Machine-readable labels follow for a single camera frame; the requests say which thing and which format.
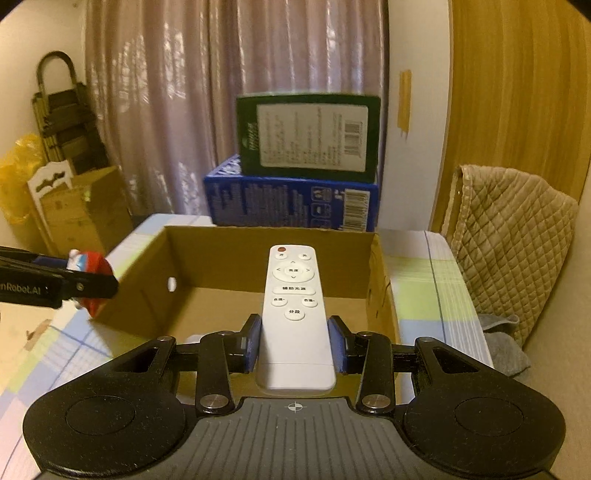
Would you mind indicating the green carton with white label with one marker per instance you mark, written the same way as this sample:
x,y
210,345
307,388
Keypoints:
x,y
304,134

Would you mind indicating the black folding step ladder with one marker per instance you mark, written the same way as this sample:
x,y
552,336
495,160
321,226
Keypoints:
x,y
64,120

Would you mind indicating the white cutout cardboard piece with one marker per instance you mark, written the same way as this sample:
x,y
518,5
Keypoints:
x,y
48,177

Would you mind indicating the yellow tape strip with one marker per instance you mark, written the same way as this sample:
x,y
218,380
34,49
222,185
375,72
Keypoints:
x,y
404,101

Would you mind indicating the brown cardboard box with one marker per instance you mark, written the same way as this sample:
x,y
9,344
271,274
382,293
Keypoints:
x,y
87,212

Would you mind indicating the yellow plastic bag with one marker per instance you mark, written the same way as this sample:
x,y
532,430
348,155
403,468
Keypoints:
x,y
16,184

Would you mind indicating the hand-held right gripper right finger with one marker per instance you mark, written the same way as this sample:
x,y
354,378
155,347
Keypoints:
x,y
336,346

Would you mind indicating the beige quilted cloth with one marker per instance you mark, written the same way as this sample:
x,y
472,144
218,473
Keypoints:
x,y
508,240

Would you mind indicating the grey cloth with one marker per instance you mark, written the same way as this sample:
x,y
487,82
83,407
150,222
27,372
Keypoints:
x,y
503,350

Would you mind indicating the red blue cartoon cat toy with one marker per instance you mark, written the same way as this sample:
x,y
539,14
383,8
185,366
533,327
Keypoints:
x,y
94,265

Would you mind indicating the wooden door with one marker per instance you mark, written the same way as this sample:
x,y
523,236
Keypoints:
x,y
517,92

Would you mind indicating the blue carton with barcode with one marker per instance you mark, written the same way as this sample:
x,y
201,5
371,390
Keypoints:
x,y
277,203

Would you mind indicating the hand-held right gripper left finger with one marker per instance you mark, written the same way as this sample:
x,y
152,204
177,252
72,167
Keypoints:
x,y
251,344

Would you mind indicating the white remote control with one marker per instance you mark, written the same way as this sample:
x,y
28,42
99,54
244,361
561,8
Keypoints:
x,y
294,350

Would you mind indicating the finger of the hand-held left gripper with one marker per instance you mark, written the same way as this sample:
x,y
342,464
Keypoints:
x,y
90,287
32,256

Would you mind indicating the pale pink curtain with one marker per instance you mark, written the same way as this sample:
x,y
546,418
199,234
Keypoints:
x,y
184,92

